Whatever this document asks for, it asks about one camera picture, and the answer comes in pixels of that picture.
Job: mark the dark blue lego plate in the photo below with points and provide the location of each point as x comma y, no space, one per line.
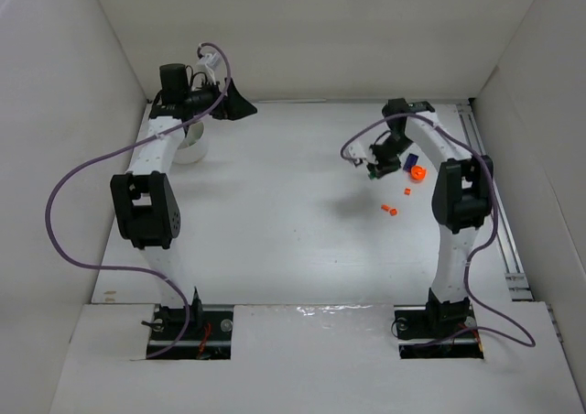
410,162

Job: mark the small orange lego pieces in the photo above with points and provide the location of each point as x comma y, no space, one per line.
392,211

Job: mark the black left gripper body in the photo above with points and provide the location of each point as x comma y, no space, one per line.
224,103

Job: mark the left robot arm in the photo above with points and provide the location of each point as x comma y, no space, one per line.
145,207

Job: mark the white divided round container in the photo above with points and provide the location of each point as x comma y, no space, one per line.
194,147

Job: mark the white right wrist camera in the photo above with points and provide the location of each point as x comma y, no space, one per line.
359,155

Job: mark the metal rail right side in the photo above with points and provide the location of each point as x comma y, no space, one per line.
515,276

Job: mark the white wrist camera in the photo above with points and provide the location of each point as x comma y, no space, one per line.
359,155
208,64

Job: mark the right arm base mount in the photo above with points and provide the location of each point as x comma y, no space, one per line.
419,338

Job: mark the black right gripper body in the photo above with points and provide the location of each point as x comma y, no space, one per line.
386,163

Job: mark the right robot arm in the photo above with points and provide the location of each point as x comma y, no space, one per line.
460,203

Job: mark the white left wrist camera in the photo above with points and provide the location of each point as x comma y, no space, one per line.
208,64

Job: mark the orange round lego piece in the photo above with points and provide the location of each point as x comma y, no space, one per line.
417,174

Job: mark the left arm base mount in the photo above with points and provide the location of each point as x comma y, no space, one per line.
208,339

